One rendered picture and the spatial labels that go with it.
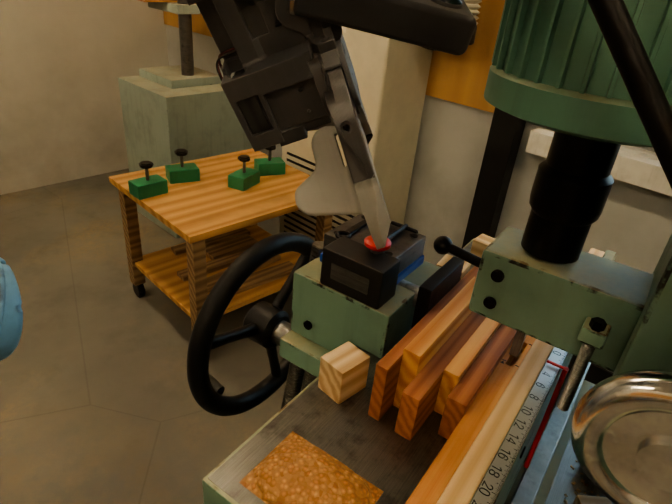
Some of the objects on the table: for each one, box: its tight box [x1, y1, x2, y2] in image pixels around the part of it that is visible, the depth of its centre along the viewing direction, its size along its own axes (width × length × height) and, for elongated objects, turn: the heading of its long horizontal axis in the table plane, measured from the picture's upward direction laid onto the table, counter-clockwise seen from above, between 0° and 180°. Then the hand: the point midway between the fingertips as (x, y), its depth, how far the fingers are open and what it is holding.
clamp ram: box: [398, 256, 464, 329], centre depth 61 cm, size 9×8×9 cm
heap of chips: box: [239, 431, 384, 504], centre depth 43 cm, size 7×10×2 cm
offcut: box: [318, 341, 370, 404], centre depth 52 cm, size 4×3×4 cm
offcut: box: [470, 234, 495, 258], centre depth 79 cm, size 3×3×4 cm
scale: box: [471, 347, 568, 504], centre depth 53 cm, size 50×1×1 cm, turn 136°
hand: (380, 190), depth 43 cm, fingers open, 14 cm apart
